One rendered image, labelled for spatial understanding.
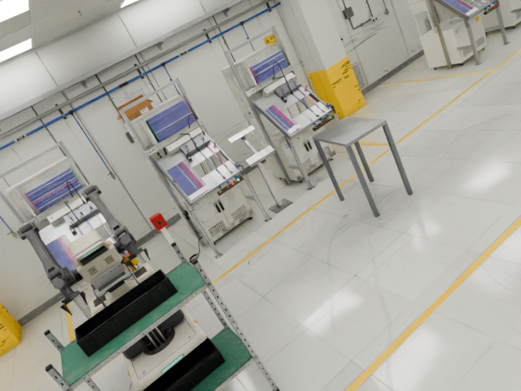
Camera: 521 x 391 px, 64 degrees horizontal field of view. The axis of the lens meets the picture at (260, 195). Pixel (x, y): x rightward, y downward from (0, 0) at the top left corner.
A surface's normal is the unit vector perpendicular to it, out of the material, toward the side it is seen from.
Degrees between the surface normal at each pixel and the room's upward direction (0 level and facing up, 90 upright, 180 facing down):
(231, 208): 90
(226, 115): 90
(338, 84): 91
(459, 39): 90
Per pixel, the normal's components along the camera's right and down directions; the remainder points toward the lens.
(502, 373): -0.44, -0.83
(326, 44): 0.47, 0.13
